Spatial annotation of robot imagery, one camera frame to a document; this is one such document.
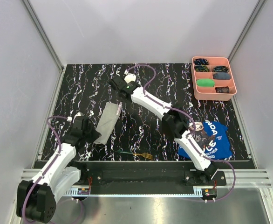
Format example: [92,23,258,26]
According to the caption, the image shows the dark brown rolled sock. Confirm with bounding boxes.
[215,86,230,94]

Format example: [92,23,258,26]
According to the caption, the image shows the aluminium frame rail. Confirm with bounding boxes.
[20,0,66,70]

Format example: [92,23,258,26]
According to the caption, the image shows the black marbled table mat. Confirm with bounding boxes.
[38,63,252,166]

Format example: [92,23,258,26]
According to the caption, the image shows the green rolled sock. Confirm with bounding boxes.
[196,78,215,87]

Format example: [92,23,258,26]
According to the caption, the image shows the dark blue rolled sock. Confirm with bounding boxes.
[212,72,231,80]

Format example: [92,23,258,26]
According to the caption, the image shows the pink-handled table knife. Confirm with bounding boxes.
[116,102,123,116]

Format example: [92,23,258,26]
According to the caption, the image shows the gold fork green handle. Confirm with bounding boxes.
[118,150,153,160]

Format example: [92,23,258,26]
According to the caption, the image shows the pink divided organizer tray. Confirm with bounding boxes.
[191,56,237,101]

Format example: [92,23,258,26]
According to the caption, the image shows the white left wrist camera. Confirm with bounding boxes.
[67,112,84,122]

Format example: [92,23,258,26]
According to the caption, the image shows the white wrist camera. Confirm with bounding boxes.
[67,112,84,122]
[124,70,137,84]

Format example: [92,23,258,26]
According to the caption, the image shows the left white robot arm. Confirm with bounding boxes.
[16,112,101,224]

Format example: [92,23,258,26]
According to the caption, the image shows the blue patterned sock top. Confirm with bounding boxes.
[193,58,209,65]

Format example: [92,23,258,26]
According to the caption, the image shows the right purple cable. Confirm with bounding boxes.
[127,64,236,202]

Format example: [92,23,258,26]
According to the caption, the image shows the grey cloth napkin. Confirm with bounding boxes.
[94,102,120,145]

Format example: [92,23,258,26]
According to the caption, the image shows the blue patterned sock right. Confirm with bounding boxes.
[213,66,229,73]

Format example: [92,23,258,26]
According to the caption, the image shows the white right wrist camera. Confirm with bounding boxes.
[124,70,137,84]

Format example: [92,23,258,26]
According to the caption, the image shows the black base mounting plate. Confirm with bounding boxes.
[76,161,227,196]

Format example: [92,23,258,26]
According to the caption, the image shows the purple cable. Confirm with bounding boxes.
[127,64,236,202]
[21,115,86,224]

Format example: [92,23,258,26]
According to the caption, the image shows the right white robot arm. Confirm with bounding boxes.
[109,76,218,185]

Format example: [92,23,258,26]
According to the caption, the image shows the blue patterned sock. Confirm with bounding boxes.
[213,66,229,73]
[194,65,210,72]
[193,58,209,65]

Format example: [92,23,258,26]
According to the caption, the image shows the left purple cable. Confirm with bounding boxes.
[21,115,86,224]

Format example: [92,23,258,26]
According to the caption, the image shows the blue printed t-shirt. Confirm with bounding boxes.
[189,120,232,160]

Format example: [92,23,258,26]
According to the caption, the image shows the blue patterned sock middle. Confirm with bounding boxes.
[194,65,210,72]

